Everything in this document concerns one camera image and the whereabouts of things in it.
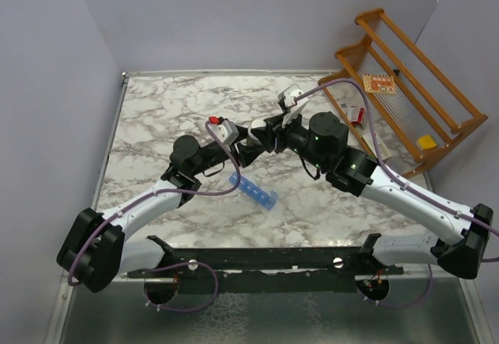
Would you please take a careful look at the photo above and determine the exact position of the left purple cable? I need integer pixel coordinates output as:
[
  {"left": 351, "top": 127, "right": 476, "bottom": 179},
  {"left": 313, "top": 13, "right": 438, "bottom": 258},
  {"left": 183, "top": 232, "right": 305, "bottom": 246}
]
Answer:
[{"left": 68, "top": 121, "right": 245, "bottom": 314}]

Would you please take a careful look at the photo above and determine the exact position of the red white medicine box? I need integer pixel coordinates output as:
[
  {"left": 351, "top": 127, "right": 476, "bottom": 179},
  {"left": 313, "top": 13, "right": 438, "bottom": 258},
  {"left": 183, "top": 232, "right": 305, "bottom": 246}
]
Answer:
[{"left": 347, "top": 106, "right": 367, "bottom": 128}]

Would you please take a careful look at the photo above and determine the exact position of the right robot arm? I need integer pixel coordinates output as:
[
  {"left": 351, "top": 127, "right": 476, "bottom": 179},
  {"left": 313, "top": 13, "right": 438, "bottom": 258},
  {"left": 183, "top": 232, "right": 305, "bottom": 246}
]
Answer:
[{"left": 249, "top": 112, "right": 493, "bottom": 279}]

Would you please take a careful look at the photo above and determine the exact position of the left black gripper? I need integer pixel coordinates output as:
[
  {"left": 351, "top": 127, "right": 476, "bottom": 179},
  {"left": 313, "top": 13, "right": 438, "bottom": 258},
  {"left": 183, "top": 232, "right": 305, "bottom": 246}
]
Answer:
[{"left": 191, "top": 126, "right": 266, "bottom": 176}]

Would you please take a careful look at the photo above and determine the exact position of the yellow lidded jar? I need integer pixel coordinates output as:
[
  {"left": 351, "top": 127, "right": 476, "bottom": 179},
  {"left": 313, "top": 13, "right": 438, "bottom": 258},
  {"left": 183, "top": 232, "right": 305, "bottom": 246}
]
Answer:
[{"left": 416, "top": 135, "right": 438, "bottom": 151}]

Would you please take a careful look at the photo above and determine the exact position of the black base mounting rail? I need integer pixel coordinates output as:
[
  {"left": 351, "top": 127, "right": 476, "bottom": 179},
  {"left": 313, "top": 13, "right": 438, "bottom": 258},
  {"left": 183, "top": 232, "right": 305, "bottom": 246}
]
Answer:
[{"left": 127, "top": 244, "right": 403, "bottom": 294}]

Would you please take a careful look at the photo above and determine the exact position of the white pill bottle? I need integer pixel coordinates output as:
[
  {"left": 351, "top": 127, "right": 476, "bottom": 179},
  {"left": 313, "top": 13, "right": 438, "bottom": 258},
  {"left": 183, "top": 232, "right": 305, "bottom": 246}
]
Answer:
[{"left": 247, "top": 119, "right": 269, "bottom": 147}]

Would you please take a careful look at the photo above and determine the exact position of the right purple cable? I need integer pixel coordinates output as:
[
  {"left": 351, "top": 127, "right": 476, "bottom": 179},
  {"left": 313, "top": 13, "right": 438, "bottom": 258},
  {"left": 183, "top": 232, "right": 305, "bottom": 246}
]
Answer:
[{"left": 292, "top": 79, "right": 499, "bottom": 309}]

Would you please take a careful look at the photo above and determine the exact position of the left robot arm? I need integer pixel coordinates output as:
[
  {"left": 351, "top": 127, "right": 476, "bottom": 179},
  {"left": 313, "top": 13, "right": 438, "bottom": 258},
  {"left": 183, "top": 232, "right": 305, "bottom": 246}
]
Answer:
[{"left": 56, "top": 119, "right": 276, "bottom": 293}]

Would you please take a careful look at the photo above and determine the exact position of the blue weekly pill organizer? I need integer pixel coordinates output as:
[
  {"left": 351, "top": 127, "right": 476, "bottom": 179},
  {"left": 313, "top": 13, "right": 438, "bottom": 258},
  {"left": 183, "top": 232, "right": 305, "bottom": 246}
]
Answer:
[{"left": 238, "top": 176, "right": 279, "bottom": 211}]

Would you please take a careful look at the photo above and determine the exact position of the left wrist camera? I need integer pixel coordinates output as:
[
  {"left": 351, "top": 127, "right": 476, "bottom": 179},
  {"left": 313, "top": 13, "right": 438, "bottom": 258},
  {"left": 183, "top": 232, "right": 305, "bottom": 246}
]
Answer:
[{"left": 207, "top": 116, "right": 239, "bottom": 146}]

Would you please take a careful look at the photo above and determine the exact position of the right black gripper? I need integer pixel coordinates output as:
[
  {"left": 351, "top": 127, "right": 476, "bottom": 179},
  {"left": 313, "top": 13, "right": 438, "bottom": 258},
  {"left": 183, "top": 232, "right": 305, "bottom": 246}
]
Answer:
[{"left": 254, "top": 108, "right": 328, "bottom": 172}]

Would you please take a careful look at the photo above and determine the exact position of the purple cable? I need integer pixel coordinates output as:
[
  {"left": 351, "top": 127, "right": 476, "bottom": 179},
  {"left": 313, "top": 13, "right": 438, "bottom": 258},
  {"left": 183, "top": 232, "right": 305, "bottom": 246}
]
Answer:
[
  {"left": 292, "top": 79, "right": 499, "bottom": 309},
  {"left": 68, "top": 121, "right": 245, "bottom": 314}
]

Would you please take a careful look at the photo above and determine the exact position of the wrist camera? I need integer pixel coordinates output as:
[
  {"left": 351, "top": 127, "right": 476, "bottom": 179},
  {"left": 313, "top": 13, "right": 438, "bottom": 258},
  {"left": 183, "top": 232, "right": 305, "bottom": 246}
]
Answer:
[
  {"left": 207, "top": 116, "right": 239, "bottom": 146},
  {"left": 278, "top": 83, "right": 309, "bottom": 127}
]

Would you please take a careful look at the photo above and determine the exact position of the orange snack packet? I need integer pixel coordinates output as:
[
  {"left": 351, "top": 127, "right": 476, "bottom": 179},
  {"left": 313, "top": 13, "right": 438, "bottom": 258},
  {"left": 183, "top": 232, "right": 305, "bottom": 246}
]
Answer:
[{"left": 363, "top": 74, "right": 397, "bottom": 94}]

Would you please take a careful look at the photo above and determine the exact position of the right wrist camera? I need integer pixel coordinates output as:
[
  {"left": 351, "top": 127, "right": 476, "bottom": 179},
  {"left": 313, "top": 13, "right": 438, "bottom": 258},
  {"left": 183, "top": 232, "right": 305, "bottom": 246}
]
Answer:
[{"left": 278, "top": 83, "right": 309, "bottom": 127}]

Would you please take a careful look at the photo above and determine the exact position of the wooden tiered shelf rack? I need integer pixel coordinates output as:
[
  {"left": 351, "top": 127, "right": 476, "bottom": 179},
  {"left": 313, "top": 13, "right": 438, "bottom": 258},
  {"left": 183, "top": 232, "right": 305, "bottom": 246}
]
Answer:
[{"left": 319, "top": 8, "right": 487, "bottom": 178}]

